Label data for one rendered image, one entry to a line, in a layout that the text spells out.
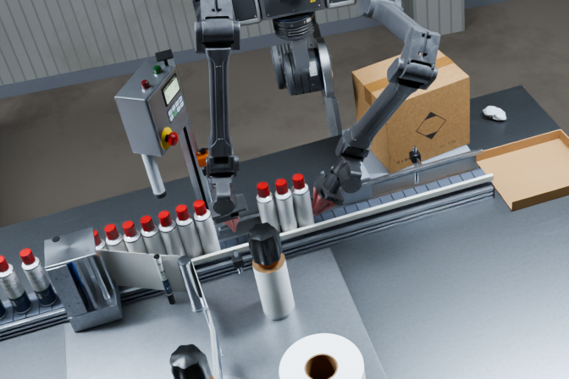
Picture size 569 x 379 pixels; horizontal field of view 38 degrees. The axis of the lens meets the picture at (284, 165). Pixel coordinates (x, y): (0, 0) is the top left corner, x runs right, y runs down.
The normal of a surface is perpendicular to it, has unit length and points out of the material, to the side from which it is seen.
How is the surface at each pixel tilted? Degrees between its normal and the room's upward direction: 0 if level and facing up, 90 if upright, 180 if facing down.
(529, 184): 0
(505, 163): 0
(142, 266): 90
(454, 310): 0
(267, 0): 90
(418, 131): 90
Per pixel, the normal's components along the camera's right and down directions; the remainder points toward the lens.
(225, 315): -0.15, -0.77
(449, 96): 0.37, 0.55
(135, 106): -0.35, 0.63
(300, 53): 0.12, 0.61
